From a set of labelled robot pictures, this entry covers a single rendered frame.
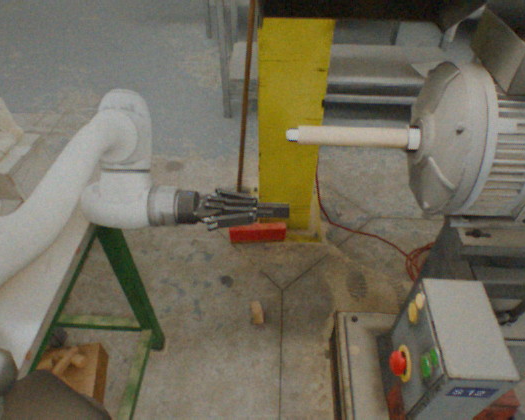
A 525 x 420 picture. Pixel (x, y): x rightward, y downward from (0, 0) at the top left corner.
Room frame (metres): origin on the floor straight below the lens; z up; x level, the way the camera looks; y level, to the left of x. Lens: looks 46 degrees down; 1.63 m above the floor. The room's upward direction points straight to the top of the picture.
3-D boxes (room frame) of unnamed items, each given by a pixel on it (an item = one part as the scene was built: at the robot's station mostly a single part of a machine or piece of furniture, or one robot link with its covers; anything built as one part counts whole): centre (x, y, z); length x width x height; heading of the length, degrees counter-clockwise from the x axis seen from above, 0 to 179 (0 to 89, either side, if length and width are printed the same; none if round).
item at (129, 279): (0.75, 0.45, 0.45); 0.05 x 0.05 x 0.90; 87
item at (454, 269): (0.35, -0.37, 1.02); 0.19 x 0.04 x 0.04; 177
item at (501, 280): (0.41, -0.46, 1.02); 0.13 x 0.04 x 0.04; 87
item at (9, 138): (0.71, 0.58, 1.12); 0.11 x 0.03 x 0.03; 174
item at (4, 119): (0.75, 0.59, 1.15); 0.03 x 0.03 x 0.09
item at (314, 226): (1.56, -0.13, 0.02); 0.40 x 0.40 x 0.02; 87
